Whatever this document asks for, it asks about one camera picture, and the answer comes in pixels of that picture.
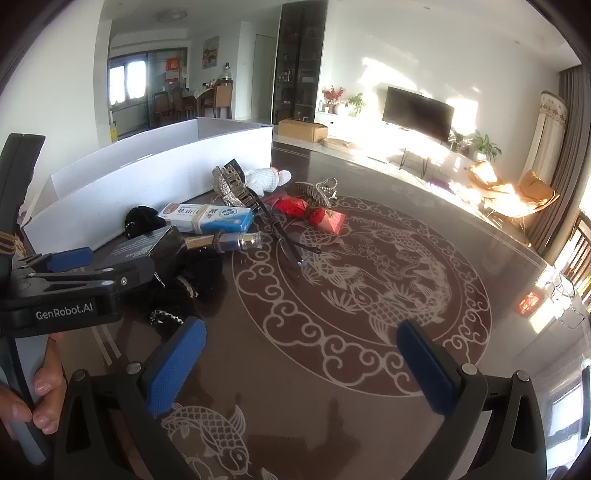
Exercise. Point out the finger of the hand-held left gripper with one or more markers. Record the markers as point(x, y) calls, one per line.
point(69, 258)
point(106, 277)

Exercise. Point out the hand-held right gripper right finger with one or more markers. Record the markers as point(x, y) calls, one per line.
point(429, 369)

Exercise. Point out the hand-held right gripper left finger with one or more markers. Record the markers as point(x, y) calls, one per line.
point(178, 364)

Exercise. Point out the gold tube package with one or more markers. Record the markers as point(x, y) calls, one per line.
point(147, 244)

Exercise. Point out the black velvet scrunchie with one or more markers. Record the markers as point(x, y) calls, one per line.
point(184, 295)
point(141, 219)

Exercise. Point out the white storage box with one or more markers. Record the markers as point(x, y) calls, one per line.
point(138, 175)

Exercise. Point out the blue white ointment box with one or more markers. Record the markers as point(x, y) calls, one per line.
point(207, 218)

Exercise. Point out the clear glass spray bottle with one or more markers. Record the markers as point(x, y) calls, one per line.
point(240, 241)

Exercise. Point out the black rimless eyeglasses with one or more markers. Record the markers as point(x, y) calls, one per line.
point(277, 228)

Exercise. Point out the shiny red candy packet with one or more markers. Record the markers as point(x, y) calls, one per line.
point(293, 206)

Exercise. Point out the brown patterned desktop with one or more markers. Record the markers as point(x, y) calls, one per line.
point(258, 369)

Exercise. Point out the person's left hand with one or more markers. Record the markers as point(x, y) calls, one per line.
point(51, 392)

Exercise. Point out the rhinestone bow hair clip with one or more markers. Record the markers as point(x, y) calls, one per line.
point(231, 189)

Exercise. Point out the red gold-print gift packet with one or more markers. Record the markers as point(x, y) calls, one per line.
point(330, 219)

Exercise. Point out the dark wooden slatted chair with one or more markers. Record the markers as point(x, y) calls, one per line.
point(577, 258)

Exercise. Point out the white knitted glove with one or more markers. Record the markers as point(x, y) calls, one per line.
point(268, 179)

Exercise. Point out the orange lounge chair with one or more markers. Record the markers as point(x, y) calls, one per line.
point(485, 175)
point(535, 194)

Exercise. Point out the brown claw hair clip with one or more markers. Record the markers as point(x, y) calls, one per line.
point(311, 190)

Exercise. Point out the wooden dining chair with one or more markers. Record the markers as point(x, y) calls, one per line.
point(224, 97)

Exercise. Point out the red paper decoration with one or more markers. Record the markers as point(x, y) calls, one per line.
point(171, 69)

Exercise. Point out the large potted plant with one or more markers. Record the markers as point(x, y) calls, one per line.
point(485, 145)

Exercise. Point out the white television console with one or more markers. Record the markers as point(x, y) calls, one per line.
point(383, 143)

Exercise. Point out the small potted plant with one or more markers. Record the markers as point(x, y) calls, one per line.
point(457, 138)

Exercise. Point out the clear water bottle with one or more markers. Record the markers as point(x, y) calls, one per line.
point(226, 70)

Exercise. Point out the cardboard box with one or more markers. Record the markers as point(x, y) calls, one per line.
point(302, 130)

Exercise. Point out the grey curtain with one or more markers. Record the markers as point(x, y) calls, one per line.
point(572, 161)

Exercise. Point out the white door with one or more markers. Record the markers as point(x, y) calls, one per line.
point(263, 76)

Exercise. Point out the flat screen television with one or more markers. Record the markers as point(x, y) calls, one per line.
point(415, 113)

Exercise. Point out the covered standing air conditioner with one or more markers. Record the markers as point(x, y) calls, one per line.
point(549, 138)

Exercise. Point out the green leafy houseplant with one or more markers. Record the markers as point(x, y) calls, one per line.
point(356, 100)

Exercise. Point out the dark display cabinet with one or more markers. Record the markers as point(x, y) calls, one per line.
point(298, 60)

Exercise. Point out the red flower vase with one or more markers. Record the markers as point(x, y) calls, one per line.
point(333, 94)

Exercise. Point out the framed wall picture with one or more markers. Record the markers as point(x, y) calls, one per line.
point(210, 51)

